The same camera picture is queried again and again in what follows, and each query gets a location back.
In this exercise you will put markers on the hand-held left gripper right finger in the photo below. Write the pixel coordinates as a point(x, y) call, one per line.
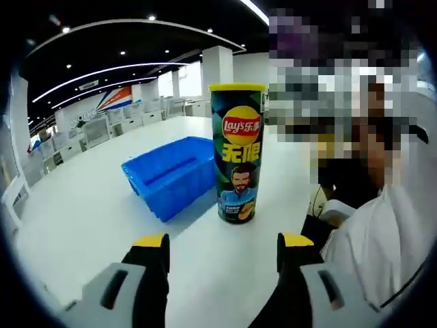
point(293, 273)

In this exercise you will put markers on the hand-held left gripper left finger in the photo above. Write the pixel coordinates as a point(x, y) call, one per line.
point(150, 273)

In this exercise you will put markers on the blue plastic box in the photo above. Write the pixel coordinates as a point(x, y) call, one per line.
point(164, 191)

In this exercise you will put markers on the dark green chip container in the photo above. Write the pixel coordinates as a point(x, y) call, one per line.
point(239, 153)

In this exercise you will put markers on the yellow container lid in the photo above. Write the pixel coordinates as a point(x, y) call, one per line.
point(237, 87)

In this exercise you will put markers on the white table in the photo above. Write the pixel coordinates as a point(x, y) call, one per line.
point(102, 222)

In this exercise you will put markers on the row of white office desks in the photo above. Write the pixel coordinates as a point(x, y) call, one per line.
point(102, 130)

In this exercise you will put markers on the ceiling air vent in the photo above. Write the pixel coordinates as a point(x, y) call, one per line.
point(88, 84)

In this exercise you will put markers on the white pillar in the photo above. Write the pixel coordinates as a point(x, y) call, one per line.
point(218, 82)

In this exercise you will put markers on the long ceiling light strip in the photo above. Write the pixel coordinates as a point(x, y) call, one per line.
point(256, 10)

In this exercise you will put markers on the striped wall graphic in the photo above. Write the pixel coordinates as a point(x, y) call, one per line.
point(116, 99)

